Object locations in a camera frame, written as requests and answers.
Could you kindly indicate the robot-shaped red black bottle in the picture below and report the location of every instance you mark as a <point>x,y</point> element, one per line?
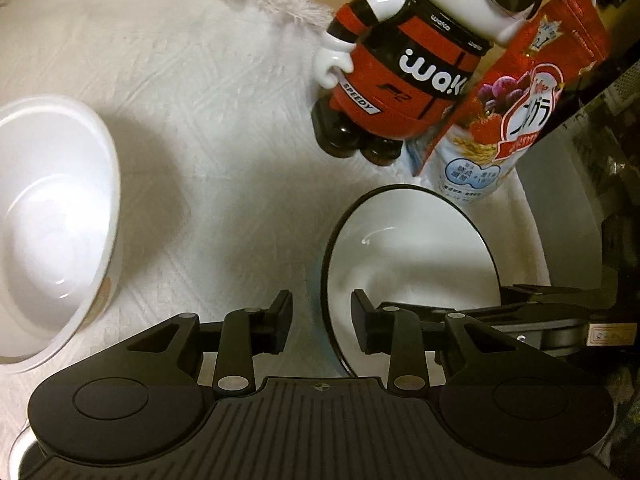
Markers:
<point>400,85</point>

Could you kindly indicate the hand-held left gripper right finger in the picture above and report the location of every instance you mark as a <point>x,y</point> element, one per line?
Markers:
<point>361,320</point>

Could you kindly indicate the white deep bowl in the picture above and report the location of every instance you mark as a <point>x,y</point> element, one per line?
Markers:
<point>50,235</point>

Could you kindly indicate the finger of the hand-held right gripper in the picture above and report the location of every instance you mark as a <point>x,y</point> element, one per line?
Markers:
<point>550,296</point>

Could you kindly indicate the dark patterned cloth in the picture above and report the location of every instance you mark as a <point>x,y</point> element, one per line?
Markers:
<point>622,410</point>

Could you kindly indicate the red cereal bag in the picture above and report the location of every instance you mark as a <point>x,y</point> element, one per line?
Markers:
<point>520,120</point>

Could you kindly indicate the shiny metal container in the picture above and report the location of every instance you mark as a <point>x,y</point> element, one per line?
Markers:
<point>31,452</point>

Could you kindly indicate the white fringed table cloth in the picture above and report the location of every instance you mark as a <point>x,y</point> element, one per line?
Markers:
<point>200,110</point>

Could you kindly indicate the dark furniture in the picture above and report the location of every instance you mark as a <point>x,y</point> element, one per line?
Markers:
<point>600,185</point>

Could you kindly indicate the black-rimmed white plate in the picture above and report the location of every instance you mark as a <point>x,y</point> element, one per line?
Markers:
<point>415,250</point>

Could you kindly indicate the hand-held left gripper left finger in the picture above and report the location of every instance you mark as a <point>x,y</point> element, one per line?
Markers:
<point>281,322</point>

